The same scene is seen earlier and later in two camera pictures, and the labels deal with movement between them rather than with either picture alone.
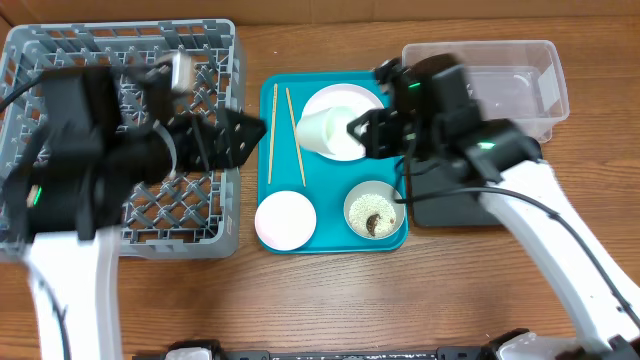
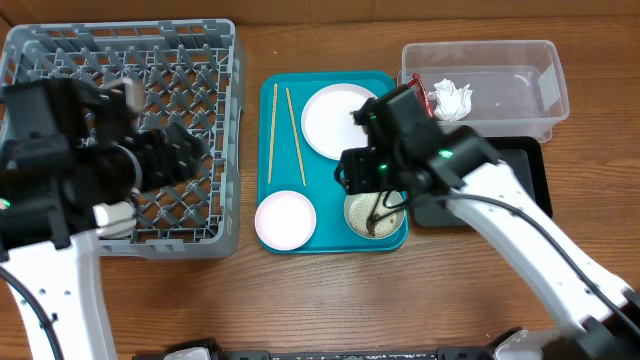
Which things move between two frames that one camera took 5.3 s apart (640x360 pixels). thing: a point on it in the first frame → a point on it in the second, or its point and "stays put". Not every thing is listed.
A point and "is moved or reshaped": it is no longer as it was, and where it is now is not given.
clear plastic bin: (519, 81) stays put
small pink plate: (285, 220) stays put
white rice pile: (367, 205) stays put
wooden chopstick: (296, 138) stays put
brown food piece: (371, 223) stays put
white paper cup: (327, 131) is moved or reshaped
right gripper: (378, 145) → (354, 164)
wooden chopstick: (273, 132) stays put
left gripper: (231, 155) → (170, 164)
